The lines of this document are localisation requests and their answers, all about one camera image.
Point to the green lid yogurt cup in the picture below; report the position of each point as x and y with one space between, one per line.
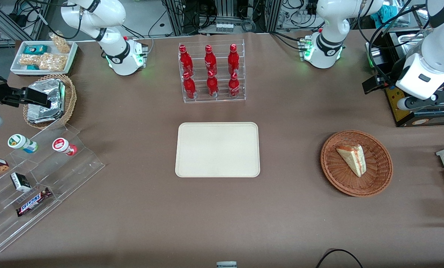
18 142

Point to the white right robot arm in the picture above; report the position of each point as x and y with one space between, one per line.
118 56

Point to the teal cloth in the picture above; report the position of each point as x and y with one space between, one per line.
385 13

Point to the beige plastic tray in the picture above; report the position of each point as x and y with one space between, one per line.
217 149

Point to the black food warmer display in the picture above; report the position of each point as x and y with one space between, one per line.
404 117

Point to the small black white carton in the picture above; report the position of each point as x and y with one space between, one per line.
20 182

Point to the grey metal object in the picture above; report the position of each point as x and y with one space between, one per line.
226 264

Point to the brown wicker basket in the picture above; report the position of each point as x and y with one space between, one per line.
337 178

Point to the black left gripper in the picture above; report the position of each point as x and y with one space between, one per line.
396 68

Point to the red cola bottle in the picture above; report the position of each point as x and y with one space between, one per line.
234 86
186 59
212 85
233 59
189 87
210 59

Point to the clear bag of crackers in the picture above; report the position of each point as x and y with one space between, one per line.
61 44
52 62
28 59

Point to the steel warmer pan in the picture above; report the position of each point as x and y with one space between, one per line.
411 39

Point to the snickers chocolate bar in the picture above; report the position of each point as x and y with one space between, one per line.
34 202

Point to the grey connector block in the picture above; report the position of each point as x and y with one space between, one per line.
224 27

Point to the teal snack packet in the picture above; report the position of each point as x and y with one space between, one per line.
33 67
36 49

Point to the clear acrylic bottle rack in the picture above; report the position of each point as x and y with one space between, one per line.
222 98

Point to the foil wrapped package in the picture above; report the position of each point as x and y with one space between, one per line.
43 116
49 87

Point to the clear acrylic stepped display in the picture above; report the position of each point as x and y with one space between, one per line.
73 175

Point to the white rectangular snack tray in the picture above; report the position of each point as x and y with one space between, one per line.
18 69

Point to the aluminium frame rack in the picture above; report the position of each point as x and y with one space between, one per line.
174 16

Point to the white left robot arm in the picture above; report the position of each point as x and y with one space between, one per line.
326 44

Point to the light tan wicker basket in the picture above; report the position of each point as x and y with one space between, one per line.
70 96

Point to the red lid yogurt cup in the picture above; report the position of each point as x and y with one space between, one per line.
62 145

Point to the triangular sandwich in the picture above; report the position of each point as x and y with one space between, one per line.
354 160

